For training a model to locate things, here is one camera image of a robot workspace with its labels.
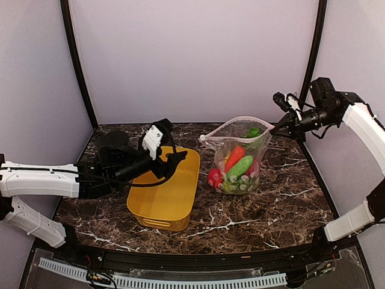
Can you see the black frame post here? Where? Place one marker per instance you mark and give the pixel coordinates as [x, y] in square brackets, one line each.
[76, 63]
[314, 49]

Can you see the right black frame post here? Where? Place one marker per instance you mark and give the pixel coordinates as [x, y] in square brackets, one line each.
[314, 49]

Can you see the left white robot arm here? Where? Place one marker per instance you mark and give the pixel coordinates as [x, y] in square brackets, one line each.
[76, 181]

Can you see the orange toy carrot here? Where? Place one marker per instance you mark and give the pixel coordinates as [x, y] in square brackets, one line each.
[239, 152]

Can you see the green toy grapes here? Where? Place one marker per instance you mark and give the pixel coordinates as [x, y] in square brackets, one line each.
[242, 185]

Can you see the left black frame post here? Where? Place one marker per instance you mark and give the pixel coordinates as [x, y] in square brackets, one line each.
[76, 63]

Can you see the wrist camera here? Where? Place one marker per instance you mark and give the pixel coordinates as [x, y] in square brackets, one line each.
[321, 89]
[113, 150]

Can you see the red toy apple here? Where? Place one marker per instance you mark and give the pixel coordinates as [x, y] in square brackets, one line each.
[215, 178]

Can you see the red toy tomato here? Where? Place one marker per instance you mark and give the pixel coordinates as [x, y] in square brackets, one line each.
[253, 170]

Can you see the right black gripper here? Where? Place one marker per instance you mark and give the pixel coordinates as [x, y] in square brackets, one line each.
[295, 127]

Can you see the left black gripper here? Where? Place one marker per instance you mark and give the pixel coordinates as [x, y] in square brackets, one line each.
[163, 168]

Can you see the yellow plastic basket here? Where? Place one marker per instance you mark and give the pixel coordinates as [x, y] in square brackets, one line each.
[168, 206]

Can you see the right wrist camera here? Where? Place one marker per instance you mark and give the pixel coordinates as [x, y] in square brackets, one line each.
[321, 89]

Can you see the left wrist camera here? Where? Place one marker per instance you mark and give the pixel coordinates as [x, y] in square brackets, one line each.
[113, 150]

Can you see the clear zip top bag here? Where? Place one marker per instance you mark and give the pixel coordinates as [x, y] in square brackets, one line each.
[239, 145]

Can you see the white slotted cable duct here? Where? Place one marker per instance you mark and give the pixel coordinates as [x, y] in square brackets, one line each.
[140, 278]

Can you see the green toy cucumber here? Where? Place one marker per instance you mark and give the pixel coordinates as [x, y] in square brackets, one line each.
[240, 167]

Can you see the black front rail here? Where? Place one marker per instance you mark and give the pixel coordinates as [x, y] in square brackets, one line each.
[122, 261]

